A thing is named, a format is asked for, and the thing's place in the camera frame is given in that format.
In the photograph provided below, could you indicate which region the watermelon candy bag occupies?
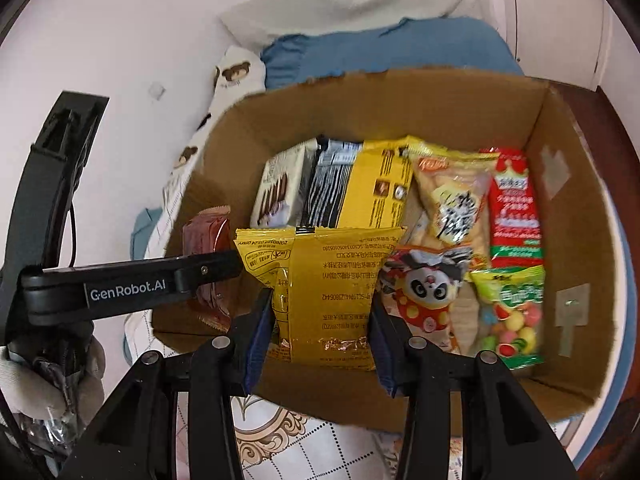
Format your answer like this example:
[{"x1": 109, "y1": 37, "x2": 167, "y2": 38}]
[{"x1": 471, "y1": 266, "x2": 546, "y2": 370}]

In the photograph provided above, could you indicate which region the dark red hawthorn packet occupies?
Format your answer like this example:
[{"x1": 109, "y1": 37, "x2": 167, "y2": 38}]
[{"x1": 180, "y1": 204, "x2": 234, "y2": 334}]

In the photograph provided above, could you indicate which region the red spicy snack packet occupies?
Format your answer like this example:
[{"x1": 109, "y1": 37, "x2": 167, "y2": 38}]
[{"x1": 486, "y1": 148, "x2": 544, "y2": 269}]

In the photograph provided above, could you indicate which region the chocolate stick biscuit box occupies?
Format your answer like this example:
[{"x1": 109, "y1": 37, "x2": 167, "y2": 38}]
[{"x1": 250, "y1": 139, "x2": 319, "y2": 229}]

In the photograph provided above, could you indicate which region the yellow snack bag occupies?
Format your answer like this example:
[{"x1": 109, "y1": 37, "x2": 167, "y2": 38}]
[{"x1": 234, "y1": 226, "x2": 405, "y2": 370}]

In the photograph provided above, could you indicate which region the yellow rice cracker bag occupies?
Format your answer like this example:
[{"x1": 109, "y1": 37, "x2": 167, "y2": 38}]
[{"x1": 399, "y1": 140, "x2": 501, "y2": 356}]

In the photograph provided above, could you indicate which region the yellow black biscuit pack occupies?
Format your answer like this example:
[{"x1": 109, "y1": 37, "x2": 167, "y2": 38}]
[{"x1": 300, "y1": 136, "x2": 420, "y2": 229}]

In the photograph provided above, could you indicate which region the gloved left hand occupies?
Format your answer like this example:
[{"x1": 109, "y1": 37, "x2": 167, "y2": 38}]
[{"x1": 1, "y1": 337, "x2": 105, "y2": 425}]

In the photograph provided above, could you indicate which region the white diamond pattern blanket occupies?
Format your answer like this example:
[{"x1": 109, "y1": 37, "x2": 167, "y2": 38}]
[{"x1": 121, "y1": 184, "x2": 632, "y2": 480}]

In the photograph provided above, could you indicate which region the bear pattern pillow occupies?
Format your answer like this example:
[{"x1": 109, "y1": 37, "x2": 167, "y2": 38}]
[{"x1": 159, "y1": 44, "x2": 268, "y2": 212}]

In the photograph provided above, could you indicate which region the blue bed sheet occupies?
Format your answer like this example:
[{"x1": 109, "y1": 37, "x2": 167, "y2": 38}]
[{"x1": 260, "y1": 18, "x2": 523, "y2": 90}]

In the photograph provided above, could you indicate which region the white door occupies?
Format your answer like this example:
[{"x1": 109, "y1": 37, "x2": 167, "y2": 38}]
[{"x1": 502, "y1": 0, "x2": 611, "y2": 90}]

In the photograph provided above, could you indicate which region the black cable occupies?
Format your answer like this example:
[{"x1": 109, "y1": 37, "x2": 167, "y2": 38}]
[{"x1": 64, "y1": 199, "x2": 79, "y2": 269}]

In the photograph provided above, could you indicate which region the wall socket plate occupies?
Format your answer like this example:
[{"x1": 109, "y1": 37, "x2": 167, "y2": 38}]
[{"x1": 148, "y1": 82, "x2": 166, "y2": 101}]

